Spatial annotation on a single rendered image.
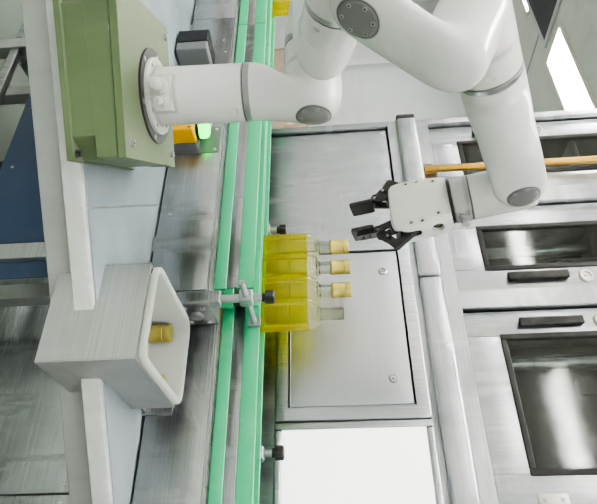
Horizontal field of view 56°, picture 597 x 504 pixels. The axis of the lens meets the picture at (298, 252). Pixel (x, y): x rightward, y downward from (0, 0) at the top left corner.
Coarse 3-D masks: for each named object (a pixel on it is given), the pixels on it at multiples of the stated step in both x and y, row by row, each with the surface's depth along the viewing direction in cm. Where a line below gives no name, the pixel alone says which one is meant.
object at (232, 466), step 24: (264, 192) 137; (240, 312) 119; (240, 336) 116; (240, 360) 113; (240, 384) 110; (216, 408) 108; (240, 408) 107; (216, 432) 105; (240, 432) 105; (216, 456) 103; (240, 456) 102; (216, 480) 100; (240, 480) 100
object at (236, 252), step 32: (256, 0) 167; (256, 32) 158; (256, 128) 136; (256, 160) 130; (224, 192) 126; (256, 192) 125; (224, 224) 121; (256, 224) 120; (224, 256) 116; (224, 288) 112
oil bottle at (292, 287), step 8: (264, 280) 125; (272, 280) 125; (280, 280) 125; (288, 280) 124; (296, 280) 124; (304, 280) 124; (312, 280) 124; (264, 288) 124; (272, 288) 124; (280, 288) 123; (288, 288) 123; (296, 288) 123; (304, 288) 123; (312, 288) 123; (320, 288) 124; (280, 296) 122; (288, 296) 122; (296, 296) 122; (304, 296) 122; (312, 296) 122; (320, 296) 124
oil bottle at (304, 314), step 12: (276, 300) 122; (288, 300) 121; (300, 300) 121; (312, 300) 121; (264, 312) 120; (276, 312) 120; (288, 312) 120; (300, 312) 120; (312, 312) 120; (264, 324) 120; (276, 324) 120; (288, 324) 120; (300, 324) 120; (312, 324) 120
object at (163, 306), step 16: (160, 272) 93; (160, 288) 97; (160, 304) 102; (176, 304) 102; (144, 320) 86; (160, 320) 107; (176, 320) 107; (144, 336) 84; (176, 336) 108; (144, 352) 84; (160, 352) 106; (176, 352) 106; (160, 368) 104; (176, 368) 104; (160, 384) 91; (176, 384) 102; (176, 400) 98
